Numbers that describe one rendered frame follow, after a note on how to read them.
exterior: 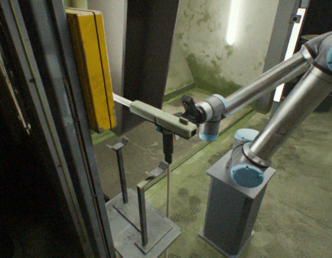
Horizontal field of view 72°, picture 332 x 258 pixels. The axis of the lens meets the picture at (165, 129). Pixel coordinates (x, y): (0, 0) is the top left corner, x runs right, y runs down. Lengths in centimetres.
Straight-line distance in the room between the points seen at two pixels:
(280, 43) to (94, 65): 298
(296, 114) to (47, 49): 87
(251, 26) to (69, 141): 311
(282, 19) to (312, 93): 236
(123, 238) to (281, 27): 294
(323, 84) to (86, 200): 87
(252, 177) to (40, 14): 100
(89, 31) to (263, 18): 302
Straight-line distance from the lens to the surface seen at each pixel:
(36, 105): 107
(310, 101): 101
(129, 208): 103
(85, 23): 49
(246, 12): 348
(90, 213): 74
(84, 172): 63
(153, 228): 96
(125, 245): 95
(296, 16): 236
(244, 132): 133
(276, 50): 336
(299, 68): 112
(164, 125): 80
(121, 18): 160
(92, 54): 50
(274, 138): 108
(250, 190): 138
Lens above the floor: 159
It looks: 32 degrees down
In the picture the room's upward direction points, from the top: straight up
